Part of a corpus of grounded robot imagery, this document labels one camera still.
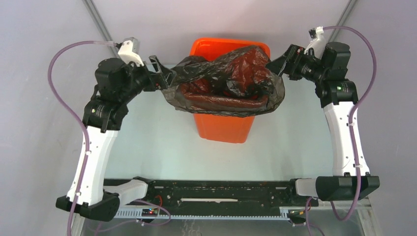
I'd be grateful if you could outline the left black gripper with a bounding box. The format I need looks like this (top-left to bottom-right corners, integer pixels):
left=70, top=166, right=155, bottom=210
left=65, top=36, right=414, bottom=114
left=119, top=55, right=177, bottom=103

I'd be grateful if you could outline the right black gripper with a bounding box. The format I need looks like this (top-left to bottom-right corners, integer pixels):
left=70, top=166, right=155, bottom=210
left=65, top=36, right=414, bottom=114
left=264, top=44, right=327, bottom=84

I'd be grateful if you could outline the black plastic trash bag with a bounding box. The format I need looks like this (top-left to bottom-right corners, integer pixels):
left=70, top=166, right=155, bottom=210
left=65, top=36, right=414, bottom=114
left=162, top=45, right=285, bottom=118

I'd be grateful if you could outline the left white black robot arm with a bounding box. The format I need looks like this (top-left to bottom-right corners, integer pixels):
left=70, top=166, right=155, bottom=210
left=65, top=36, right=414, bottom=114
left=56, top=56, right=176, bottom=222

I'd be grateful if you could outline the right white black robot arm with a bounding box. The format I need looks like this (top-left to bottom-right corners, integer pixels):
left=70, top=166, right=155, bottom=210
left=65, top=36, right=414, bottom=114
left=266, top=42, right=380, bottom=206

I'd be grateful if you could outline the orange plastic trash bin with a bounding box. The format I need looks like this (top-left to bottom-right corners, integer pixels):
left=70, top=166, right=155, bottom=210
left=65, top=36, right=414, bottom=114
left=189, top=37, right=270, bottom=144

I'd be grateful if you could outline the small circuit board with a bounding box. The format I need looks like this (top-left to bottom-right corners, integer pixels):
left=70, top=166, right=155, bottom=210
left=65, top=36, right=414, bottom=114
left=141, top=208, right=159, bottom=217

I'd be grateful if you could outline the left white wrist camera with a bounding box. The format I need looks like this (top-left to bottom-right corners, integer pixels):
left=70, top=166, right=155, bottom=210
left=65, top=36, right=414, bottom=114
left=118, top=37, right=145, bottom=67

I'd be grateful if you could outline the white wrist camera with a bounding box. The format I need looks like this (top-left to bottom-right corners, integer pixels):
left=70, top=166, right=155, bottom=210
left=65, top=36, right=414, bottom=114
left=118, top=37, right=145, bottom=67
left=304, top=26, right=326, bottom=59

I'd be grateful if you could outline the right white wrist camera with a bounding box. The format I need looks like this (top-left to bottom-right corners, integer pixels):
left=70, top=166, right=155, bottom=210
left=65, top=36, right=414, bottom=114
left=304, top=26, right=326, bottom=59

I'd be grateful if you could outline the right aluminium frame post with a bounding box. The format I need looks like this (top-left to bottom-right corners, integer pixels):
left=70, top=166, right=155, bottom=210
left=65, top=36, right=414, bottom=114
left=328, top=0, right=359, bottom=42

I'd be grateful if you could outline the aluminium frame post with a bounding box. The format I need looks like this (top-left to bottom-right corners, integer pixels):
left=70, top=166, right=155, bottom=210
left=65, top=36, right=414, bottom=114
left=328, top=0, right=359, bottom=42
left=82, top=0, right=113, bottom=41

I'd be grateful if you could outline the left aluminium frame post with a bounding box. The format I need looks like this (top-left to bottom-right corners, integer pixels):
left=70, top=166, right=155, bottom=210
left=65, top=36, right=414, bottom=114
left=82, top=0, right=113, bottom=41

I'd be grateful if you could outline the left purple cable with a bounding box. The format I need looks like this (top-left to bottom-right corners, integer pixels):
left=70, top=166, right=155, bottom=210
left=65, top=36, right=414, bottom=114
left=48, top=40, right=172, bottom=236

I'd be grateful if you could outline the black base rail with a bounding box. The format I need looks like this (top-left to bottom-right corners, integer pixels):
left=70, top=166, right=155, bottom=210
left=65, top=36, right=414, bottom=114
left=136, top=177, right=307, bottom=216

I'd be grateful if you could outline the white slotted cable duct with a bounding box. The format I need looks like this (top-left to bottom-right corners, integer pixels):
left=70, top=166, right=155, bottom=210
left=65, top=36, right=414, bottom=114
left=114, top=207, right=305, bottom=220

